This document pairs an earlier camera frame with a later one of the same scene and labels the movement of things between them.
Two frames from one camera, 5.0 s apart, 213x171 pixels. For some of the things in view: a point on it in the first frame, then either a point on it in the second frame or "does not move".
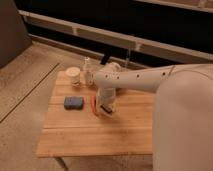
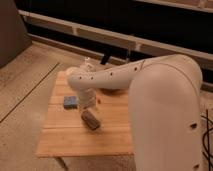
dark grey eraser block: (107, 108) -> (90, 120)
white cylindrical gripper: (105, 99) -> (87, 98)
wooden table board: (83, 133) does not move
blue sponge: (73, 103) does not move
